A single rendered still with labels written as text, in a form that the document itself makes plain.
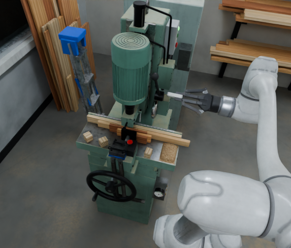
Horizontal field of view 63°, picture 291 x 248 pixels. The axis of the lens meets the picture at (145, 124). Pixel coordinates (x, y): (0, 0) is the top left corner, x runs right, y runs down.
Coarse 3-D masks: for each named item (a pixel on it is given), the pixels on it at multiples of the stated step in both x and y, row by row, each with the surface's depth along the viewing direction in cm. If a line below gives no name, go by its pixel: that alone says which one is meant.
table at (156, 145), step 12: (84, 132) 147; (96, 132) 147; (108, 132) 148; (84, 144) 141; (96, 144) 141; (108, 144) 141; (144, 144) 143; (156, 144) 144; (156, 156) 137; (108, 168) 135; (132, 168) 134; (168, 168) 137
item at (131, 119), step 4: (136, 108) 140; (124, 112) 137; (136, 112) 139; (124, 116) 134; (128, 116) 135; (132, 116) 135; (136, 116) 142; (124, 120) 135; (128, 120) 134; (132, 120) 134; (124, 124) 138; (128, 124) 137; (132, 124) 136
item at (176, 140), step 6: (102, 126) 150; (108, 126) 149; (126, 126) 147; (150, 132) 145; (156, 138) 145; (162, 138) 144; (168, 138) 143; (174, 138) 142; (180, 138) 143; (180, 144) 144; (186, 144) 142
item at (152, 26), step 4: (128, 20) 117; (132, 20) 117; (128, 24) 118; (152, 24) 115; (128, 28) 120; (148, 28) 117; (152, 28) 117; (148, 32) 119; (152, 32) 118; (148, 36) 120; (152, 36) 120; (152, 40) 121; (152, 44) 123; (152, 52) 126; (152, 56) 127; (152, 60) 129; (152, 64) 132; (148, 96) 147; (148, 100) 149; (148, 104) 152
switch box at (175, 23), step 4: (168, 20) 130; (172, 20) 130; (176, 20) 130; (168, 24) 126; (172, 24) 126; (176, 24) 127; (168, 28) 125; (172, 28) 125; (176, 28) 124; (168, 32) 127; (172, 32) 126; (176, 32) 127; (164, 36) 129; (172, 36) 128; (176, 36) 131; (164, 40) 131; (172, 40) 129; (176, 40) 137; (164, 44) 132; (172, 44) 131; (172, 48) 133; (172, 52) 134
